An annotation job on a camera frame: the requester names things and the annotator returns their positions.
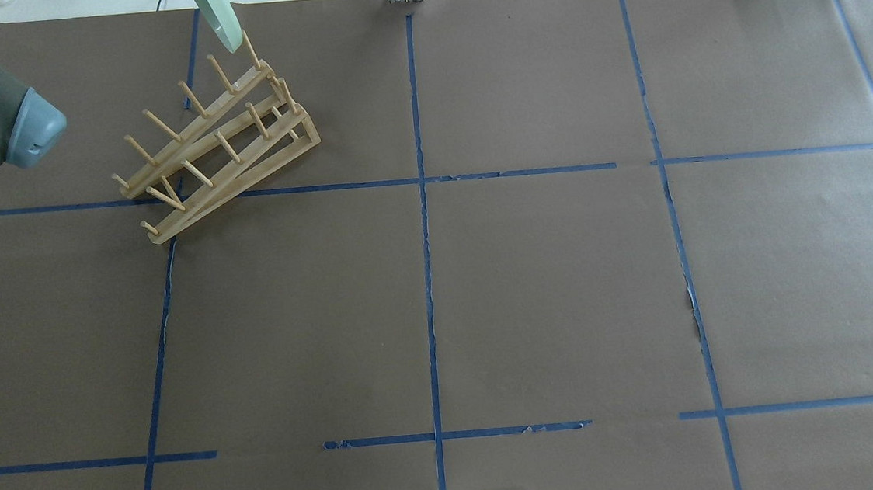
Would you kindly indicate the light green plate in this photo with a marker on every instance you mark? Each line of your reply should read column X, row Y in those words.
column 222, row 19

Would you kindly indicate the wooden plate rack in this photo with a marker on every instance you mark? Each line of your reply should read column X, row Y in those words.
column 250, row 132

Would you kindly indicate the brown paper table cover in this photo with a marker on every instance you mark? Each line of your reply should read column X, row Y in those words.
column 543, row 245

